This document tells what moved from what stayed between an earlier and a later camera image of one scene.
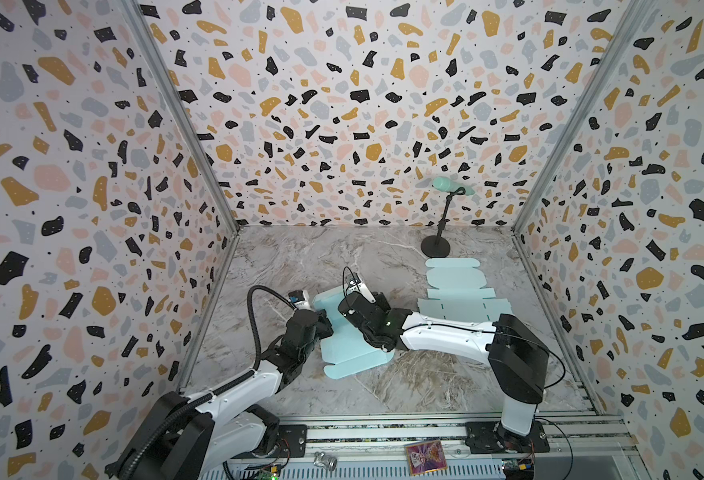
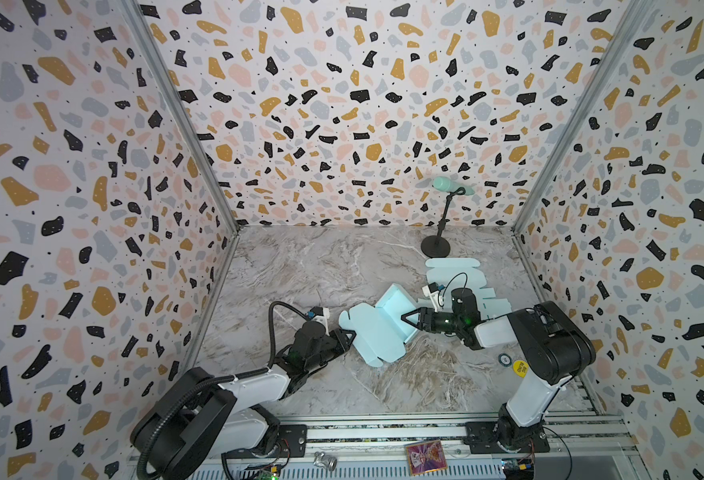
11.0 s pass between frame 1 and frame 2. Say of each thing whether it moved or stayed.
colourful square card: stayed
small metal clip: stayed
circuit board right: stayed
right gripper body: moved
